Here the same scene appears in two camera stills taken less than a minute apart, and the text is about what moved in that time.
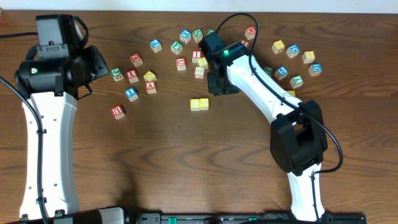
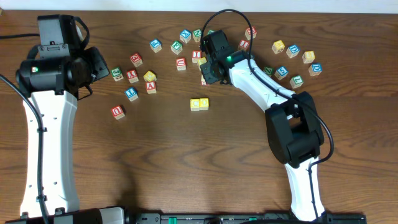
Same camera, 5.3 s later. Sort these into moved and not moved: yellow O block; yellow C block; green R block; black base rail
Moved: green R block
Not moved: black base rail; yellow O block; yellow C block
